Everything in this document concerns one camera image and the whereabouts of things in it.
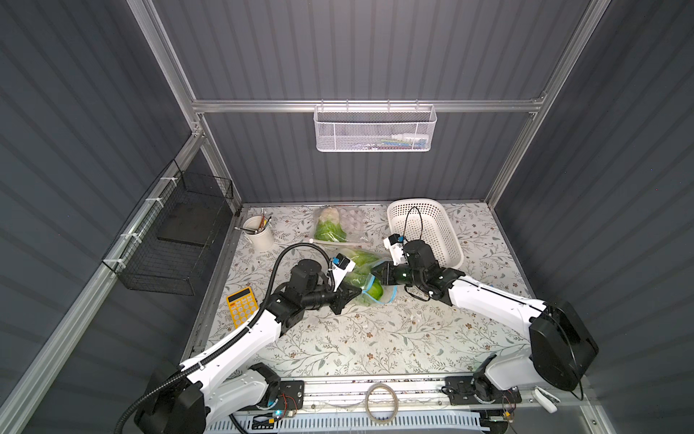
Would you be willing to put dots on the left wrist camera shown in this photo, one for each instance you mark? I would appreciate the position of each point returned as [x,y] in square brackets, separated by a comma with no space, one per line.
[341,266]

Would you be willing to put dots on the white plastic perforated basket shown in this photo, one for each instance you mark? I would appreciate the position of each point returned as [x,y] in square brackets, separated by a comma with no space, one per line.
[427,220]

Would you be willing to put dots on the white wire wall basket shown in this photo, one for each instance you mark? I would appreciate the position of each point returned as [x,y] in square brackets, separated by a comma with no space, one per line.
[377,129]

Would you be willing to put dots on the clear zip-top bag blue seal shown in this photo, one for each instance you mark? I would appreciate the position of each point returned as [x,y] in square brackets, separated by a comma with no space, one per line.
[390,292]

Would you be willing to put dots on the chinese cabbage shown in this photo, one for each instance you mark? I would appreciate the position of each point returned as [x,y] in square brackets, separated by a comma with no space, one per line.
[328,226]
[372,290]
[364,261]

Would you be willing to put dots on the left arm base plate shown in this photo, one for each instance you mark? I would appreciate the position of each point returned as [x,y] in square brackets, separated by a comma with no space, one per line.
[288,395]

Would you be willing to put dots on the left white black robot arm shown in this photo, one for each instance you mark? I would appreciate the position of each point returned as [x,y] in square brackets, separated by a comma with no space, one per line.
[189,397]

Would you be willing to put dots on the clear zip-top bag white seal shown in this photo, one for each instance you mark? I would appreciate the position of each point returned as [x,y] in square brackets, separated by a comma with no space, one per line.
[359,224]

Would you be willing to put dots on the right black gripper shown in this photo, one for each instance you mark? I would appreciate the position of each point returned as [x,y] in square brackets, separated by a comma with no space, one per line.
[396,272]

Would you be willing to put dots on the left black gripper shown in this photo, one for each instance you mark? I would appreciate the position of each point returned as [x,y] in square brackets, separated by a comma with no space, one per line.
[341,297]

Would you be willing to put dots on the white pen holder cup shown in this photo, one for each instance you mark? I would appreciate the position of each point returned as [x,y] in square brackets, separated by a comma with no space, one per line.
[259,233]

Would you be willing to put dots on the white clip on rail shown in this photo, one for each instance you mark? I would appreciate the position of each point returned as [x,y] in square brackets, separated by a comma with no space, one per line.
[546,400]

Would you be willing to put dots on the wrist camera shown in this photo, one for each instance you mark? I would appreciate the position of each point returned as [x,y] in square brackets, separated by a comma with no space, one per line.
[341,266]
[394,244]

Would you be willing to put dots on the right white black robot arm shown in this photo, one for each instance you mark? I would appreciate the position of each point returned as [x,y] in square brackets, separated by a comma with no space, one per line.
[560,349]

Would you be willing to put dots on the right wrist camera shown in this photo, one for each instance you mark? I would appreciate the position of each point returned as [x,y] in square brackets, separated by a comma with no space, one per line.
[394,244]

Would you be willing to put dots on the yellow calculator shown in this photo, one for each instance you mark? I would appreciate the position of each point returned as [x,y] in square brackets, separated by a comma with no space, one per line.
[242,305]

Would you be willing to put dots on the black wire side basket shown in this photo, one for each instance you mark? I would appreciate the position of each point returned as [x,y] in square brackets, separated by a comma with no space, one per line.
[177,237]

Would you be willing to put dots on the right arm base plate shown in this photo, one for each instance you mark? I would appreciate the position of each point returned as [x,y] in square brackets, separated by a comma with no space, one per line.
[470,390]

